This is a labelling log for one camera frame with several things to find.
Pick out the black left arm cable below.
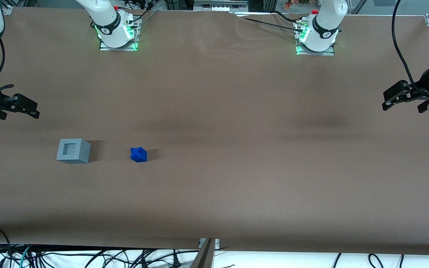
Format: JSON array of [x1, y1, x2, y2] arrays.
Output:
[[392, 0, 429, 95]]

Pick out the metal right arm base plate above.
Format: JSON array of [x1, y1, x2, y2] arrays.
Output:
[[99, 17, 141, 52]]

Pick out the aluminium profile beam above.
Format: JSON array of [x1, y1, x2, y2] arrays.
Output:
[[190, 238, 216, 268]]

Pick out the brown table cover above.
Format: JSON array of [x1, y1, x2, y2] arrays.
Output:
[[0, 7, 429, 256]]

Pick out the gray square base block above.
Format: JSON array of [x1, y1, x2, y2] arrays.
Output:
[[56, 138, 91, 164]]

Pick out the gray connector device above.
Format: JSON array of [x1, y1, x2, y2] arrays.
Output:
[[193, 0, 249, 12]]

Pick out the long black base cable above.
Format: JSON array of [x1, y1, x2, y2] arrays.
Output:
[[228, 11, 305, 32]]

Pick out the short black base cable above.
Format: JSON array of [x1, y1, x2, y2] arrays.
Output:
[[272, 10, 301, 23]]

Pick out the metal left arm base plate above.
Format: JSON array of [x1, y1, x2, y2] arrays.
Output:
[[295, 20, 336, 57]]

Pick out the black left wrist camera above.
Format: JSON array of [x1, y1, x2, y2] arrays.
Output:
[[408, 83, 429, 102]]

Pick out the blue plastic part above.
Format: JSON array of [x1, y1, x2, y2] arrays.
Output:
[[130, 147, 147, 163]]

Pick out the teal cable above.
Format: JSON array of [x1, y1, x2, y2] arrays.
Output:
[[19, 245, 34, 268]]

